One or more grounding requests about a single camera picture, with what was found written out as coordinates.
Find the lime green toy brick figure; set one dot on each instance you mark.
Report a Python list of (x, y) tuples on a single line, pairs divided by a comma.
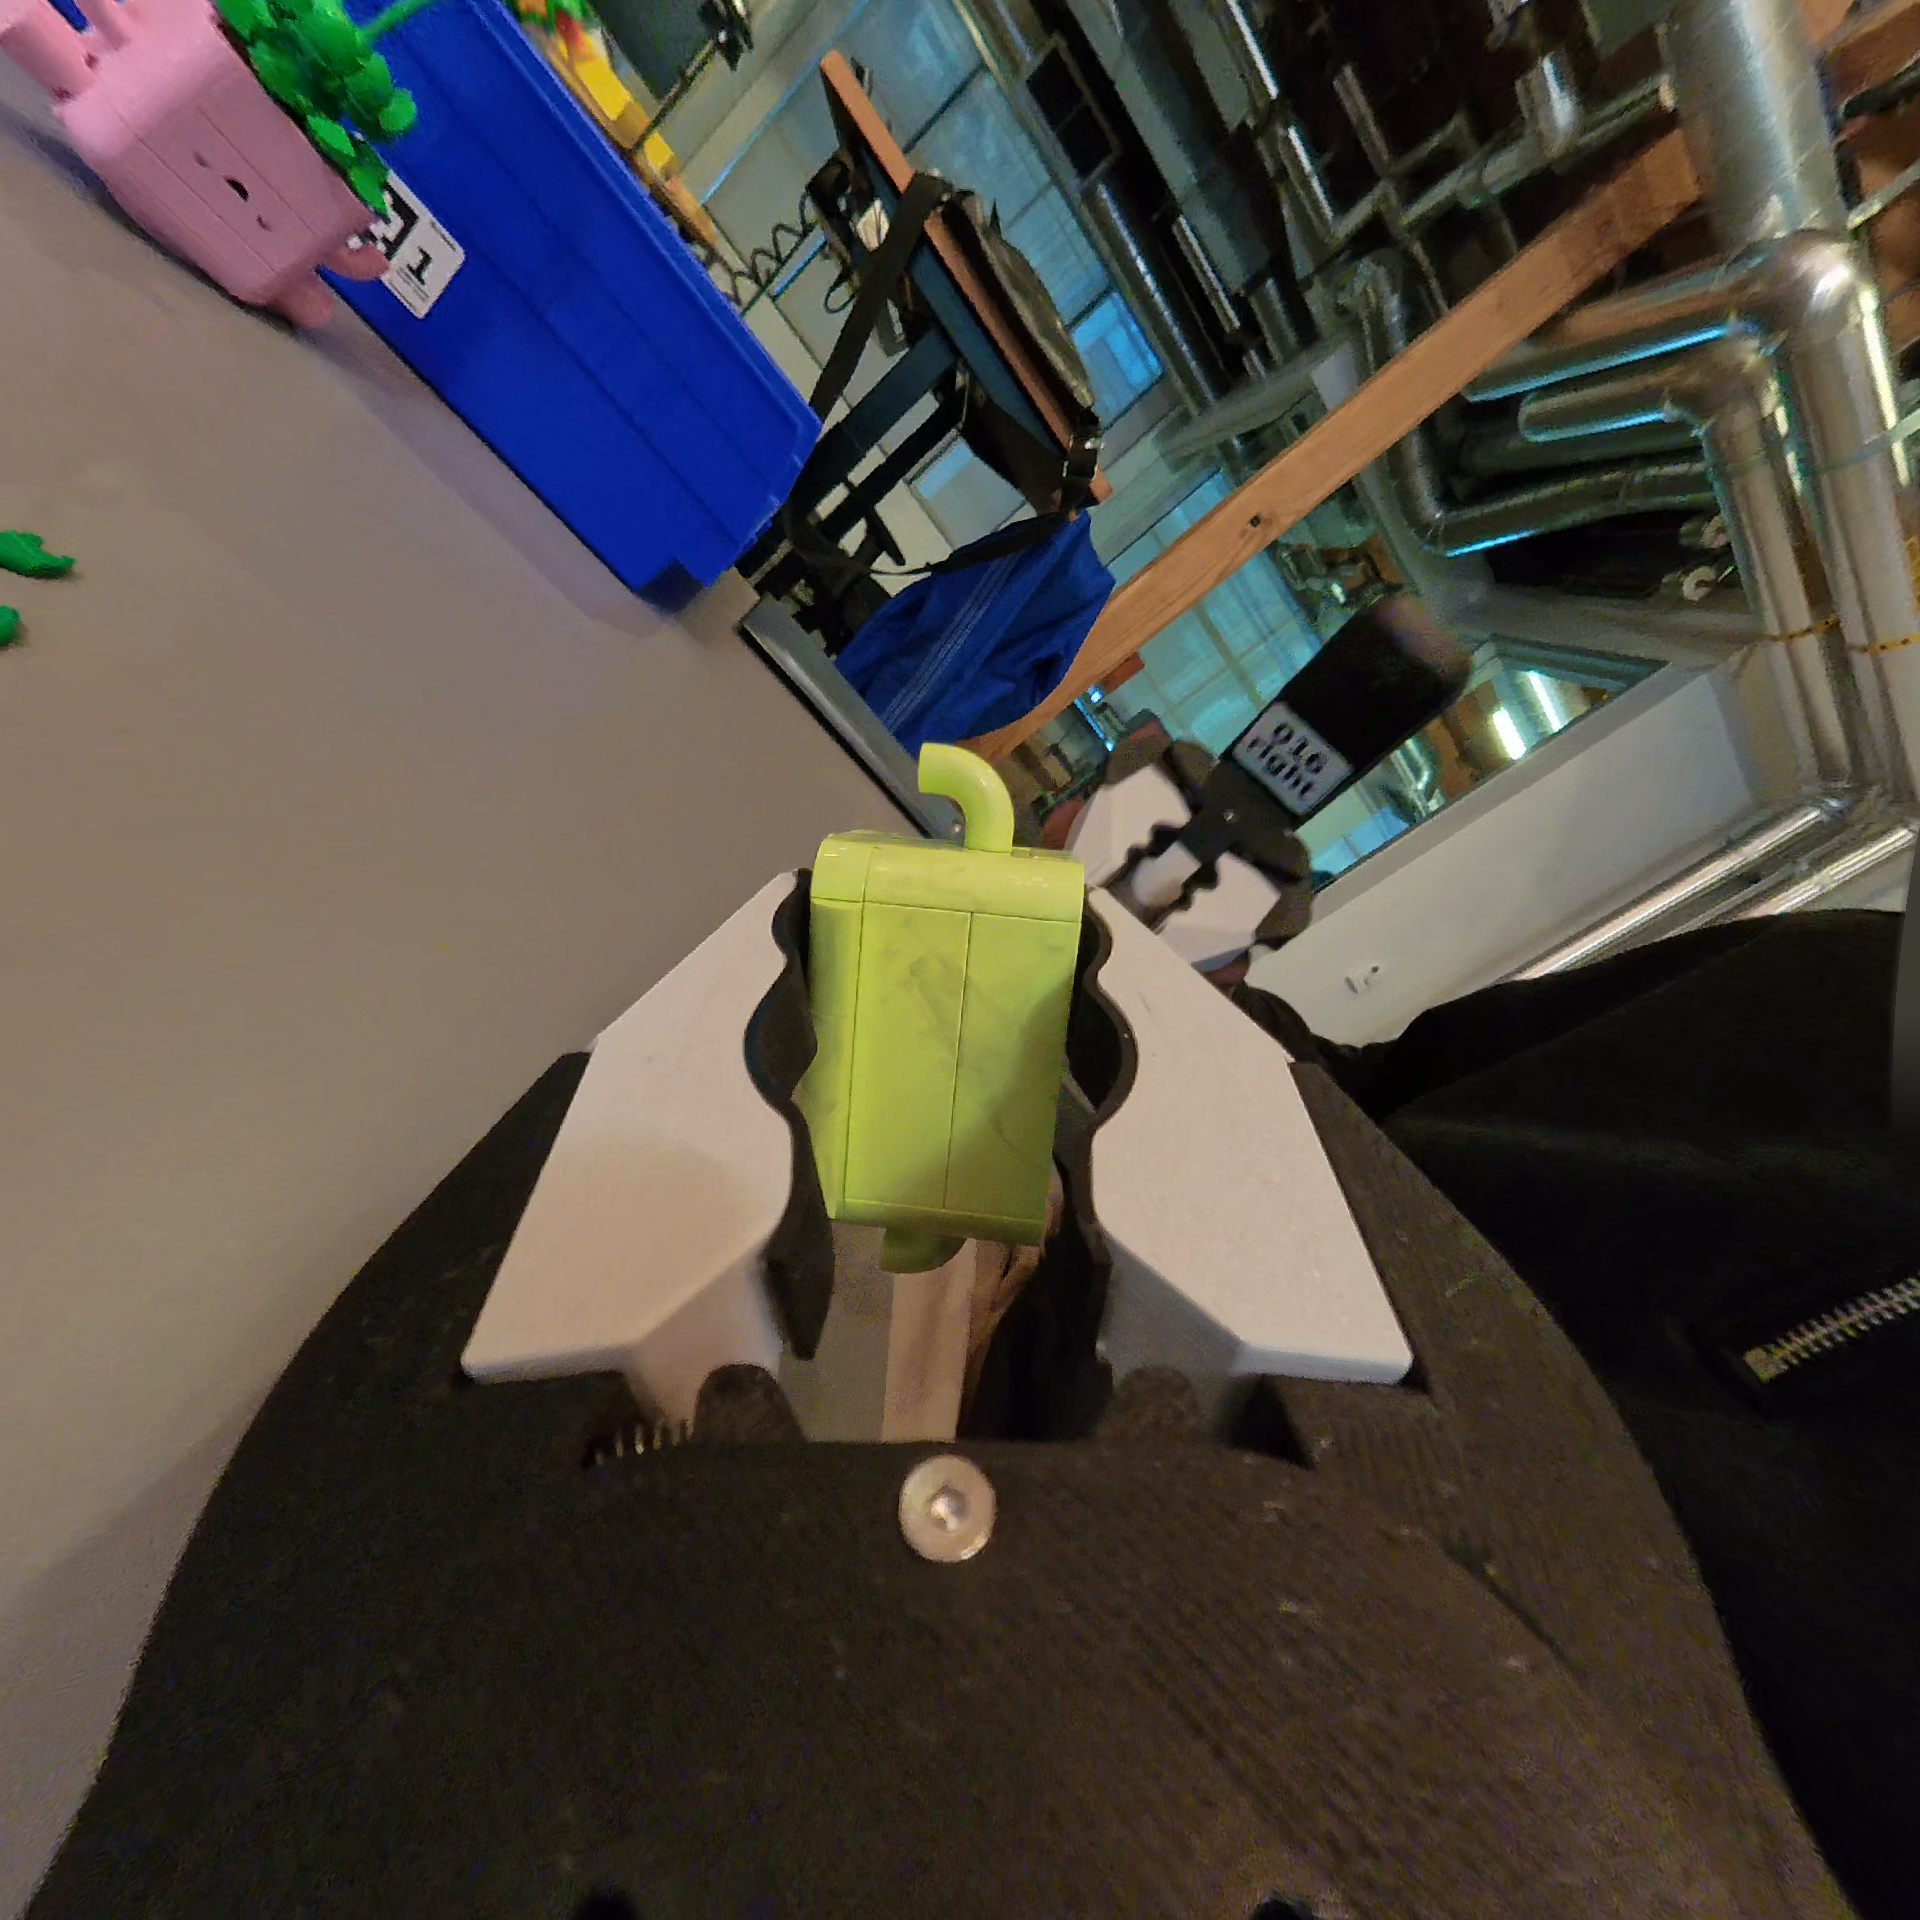
[(931, 1050)]

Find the black frame wooden table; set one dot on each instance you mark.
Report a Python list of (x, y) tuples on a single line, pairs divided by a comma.
[(991, 330)]

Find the pink brick pot with plant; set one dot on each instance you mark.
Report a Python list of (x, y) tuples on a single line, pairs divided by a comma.
[(195, 166)]

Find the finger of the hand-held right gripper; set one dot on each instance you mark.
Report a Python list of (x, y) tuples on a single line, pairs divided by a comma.
[(1133, 818), (1215, 914)]

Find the scattered green leaf bricks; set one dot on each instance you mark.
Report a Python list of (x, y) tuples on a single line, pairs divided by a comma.
[(30, 555)]

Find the silver ventilation duct pipes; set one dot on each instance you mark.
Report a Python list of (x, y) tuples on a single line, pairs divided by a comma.
[(1769, 345)]

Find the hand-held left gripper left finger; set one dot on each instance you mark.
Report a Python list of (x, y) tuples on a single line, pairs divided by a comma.
[(629, 1200)]

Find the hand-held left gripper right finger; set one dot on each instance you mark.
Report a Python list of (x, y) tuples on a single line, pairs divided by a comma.
[(1245, 1200)]

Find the blue cloth bag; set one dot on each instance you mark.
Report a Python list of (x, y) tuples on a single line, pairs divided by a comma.
[(975, 628)]

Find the blue plastic bin white tag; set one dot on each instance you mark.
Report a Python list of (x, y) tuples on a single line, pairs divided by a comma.
[(599, 345)]

